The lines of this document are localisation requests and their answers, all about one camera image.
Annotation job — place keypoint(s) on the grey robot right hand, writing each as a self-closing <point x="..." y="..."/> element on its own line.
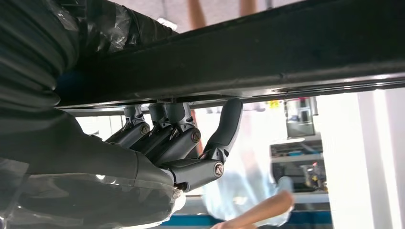
<point x="79" y="177"/>

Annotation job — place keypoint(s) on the pale blue chair wooden legs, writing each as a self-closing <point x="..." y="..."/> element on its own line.
<point x="246" y="189"/>

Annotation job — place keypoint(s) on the cluttered grey desk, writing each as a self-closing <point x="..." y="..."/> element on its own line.
<point x="297" y="170"/>

